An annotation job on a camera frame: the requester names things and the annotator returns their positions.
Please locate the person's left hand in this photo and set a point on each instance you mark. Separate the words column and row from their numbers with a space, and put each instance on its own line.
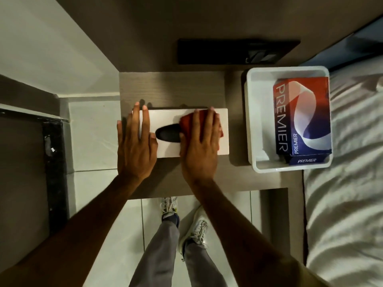
column 136, row 155

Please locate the person's right hand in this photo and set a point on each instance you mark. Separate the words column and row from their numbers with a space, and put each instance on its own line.
column 200, row 158

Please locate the person's right middle finger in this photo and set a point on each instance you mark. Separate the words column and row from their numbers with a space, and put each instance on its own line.
column 210, row 124

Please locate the person's left thumb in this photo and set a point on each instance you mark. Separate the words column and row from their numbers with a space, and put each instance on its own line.
column 153, row 143

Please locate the person's right thumb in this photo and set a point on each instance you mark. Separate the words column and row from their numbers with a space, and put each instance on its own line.
column 183, row 144

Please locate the person's left little finger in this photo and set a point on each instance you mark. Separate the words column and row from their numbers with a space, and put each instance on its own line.
column 120, row 134

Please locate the person's left middle finger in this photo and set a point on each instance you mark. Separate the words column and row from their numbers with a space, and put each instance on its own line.
column 136, row 119

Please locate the red cloth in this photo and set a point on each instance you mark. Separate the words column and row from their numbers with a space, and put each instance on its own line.
column 186, row 122

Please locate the white tissue box cover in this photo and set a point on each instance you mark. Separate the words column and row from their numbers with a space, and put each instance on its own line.
column 167, row 119

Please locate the person's left forearm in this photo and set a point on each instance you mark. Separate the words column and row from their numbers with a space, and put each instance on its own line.
column 74, row 227

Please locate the person's right forearm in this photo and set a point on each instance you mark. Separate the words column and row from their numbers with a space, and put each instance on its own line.
column 248, row 236

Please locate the white plastic bin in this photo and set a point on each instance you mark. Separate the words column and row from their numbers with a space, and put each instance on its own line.
column 258, row 116

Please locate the white left shoe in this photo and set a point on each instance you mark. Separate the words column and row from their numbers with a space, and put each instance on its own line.
column 169, row 206

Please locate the white shoe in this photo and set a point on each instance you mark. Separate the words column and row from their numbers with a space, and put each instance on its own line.
column 196, row 230
column 169, row 206

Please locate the white right shoe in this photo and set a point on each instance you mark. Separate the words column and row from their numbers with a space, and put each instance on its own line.
column 196, row 230

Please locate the red and blue tissue box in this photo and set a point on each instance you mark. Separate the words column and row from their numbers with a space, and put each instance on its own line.
column 302, row 116

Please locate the person's left leg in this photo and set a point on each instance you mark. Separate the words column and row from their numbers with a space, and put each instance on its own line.
column 158, row 257

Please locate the person's leg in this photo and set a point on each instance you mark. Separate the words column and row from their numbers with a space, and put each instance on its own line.
column 158, row 257
column 203, row 269

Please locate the wooden bedside table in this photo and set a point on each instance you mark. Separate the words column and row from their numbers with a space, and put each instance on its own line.
column 275, row 218

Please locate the person's right leg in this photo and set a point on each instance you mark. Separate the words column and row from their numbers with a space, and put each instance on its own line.
column 203, row 269

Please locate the white bed sheet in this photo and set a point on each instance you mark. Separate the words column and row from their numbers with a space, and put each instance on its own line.
column 344, row 191

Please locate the blue headboard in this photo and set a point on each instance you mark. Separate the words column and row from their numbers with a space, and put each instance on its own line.
column 359, row 41

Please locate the black wall panel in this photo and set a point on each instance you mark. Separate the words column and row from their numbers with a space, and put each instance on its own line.
column 215, row 52

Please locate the black door frame strip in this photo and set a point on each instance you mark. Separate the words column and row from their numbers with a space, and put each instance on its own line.
column 55, row 176

